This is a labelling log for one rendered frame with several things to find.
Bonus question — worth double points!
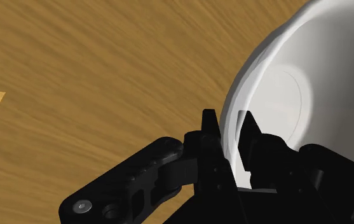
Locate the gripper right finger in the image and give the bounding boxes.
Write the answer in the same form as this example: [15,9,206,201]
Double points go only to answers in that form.
[237,110,354,224]

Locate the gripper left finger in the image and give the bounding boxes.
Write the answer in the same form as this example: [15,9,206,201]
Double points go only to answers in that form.
[58,108,239,224]

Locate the white bowl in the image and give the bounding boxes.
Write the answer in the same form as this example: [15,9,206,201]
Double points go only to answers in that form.
[219,0,354,189]

